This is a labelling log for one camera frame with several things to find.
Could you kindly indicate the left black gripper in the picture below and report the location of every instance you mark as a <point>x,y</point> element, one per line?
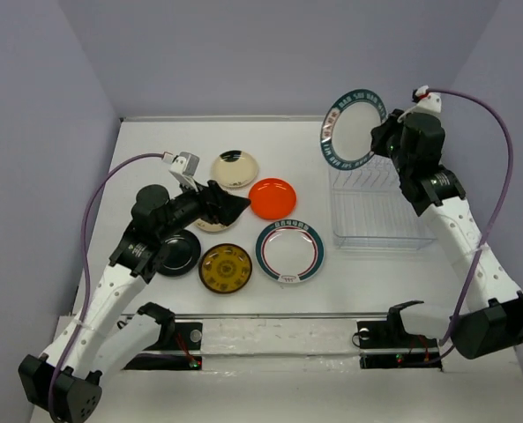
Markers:
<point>216,205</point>

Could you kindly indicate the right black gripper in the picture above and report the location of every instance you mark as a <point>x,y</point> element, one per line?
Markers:
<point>397,121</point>

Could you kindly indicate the brown yellow patterned plate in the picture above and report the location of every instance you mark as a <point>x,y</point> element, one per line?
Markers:
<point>225,268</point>

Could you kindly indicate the white plate dark green rim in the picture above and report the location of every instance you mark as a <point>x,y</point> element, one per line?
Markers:
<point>345,137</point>

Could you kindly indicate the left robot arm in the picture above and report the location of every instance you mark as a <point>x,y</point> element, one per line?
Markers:
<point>66,378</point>

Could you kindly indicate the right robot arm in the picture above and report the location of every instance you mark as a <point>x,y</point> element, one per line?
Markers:
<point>494,318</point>

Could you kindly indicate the cream plate small motifs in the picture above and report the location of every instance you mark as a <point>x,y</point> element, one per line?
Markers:
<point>209,227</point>

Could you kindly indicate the cream plate black brush mark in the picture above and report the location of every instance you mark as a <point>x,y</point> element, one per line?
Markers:
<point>234,169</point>

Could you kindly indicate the orange plate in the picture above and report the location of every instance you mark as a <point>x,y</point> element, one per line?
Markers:
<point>272,199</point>

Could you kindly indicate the white plate teal red rim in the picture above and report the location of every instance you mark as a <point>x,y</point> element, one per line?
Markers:
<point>289,251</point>

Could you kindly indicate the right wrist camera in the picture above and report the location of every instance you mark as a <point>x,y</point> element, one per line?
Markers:
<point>424,102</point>

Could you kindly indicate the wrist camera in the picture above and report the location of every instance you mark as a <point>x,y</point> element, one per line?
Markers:
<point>424,102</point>
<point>183,167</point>

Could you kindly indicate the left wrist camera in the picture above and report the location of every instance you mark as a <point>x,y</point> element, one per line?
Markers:
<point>183,167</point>

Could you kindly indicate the white wire dish rack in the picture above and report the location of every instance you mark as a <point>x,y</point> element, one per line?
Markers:
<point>368,210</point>

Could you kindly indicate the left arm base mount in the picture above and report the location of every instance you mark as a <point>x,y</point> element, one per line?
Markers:
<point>180,352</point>

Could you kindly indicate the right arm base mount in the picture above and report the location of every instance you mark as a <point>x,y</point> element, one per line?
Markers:
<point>381,348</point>

